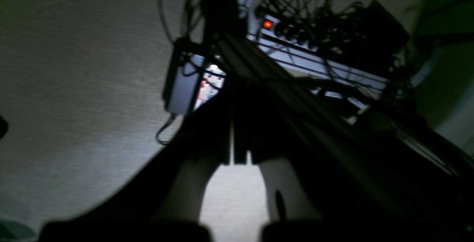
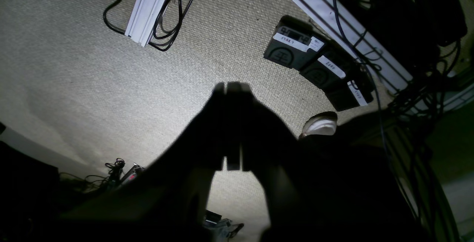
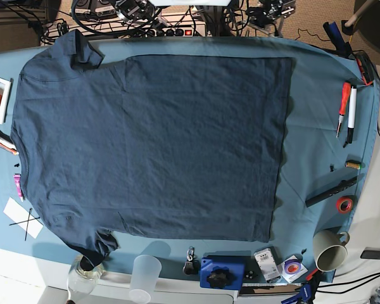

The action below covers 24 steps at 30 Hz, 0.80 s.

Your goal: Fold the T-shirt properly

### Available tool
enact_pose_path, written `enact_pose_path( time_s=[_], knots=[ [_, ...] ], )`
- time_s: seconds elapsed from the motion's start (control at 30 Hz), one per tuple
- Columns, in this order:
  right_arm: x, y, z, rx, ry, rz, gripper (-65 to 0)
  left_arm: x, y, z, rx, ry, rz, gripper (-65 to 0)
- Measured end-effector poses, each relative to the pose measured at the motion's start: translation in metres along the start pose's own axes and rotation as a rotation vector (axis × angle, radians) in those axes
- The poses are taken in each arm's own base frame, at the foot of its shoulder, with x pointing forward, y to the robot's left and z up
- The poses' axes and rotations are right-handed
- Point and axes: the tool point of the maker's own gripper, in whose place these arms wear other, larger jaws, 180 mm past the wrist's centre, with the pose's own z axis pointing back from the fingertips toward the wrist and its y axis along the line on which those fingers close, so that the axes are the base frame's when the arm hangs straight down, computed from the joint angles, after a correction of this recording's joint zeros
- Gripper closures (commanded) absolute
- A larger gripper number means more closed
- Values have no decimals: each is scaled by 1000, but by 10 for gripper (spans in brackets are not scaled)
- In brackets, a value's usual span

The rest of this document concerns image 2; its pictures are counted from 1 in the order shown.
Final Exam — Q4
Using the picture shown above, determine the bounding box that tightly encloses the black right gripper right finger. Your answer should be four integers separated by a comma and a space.
227, 82, 419, 242

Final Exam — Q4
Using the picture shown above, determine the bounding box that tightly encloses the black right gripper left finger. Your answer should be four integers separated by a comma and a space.
59, 83, 225, 242

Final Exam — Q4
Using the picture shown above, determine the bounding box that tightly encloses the black foot pedal stop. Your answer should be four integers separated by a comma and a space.
324, 78, 374, 112

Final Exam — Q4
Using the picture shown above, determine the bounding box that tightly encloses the black foot pedal zero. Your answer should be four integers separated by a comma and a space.
298, 46, 357, 90

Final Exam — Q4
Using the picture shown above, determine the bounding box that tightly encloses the black foot pedal start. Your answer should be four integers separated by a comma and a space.
263, 15, 327, 71

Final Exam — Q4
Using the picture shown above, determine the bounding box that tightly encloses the white aluminium frame rail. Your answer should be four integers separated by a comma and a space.
292, 0, 413, 94

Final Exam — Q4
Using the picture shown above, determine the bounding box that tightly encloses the black cable loop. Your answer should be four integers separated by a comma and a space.
103, 0, 213, 52

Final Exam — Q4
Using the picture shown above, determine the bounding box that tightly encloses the white aluminium frame leg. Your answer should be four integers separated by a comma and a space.
125, 0, 166, 47

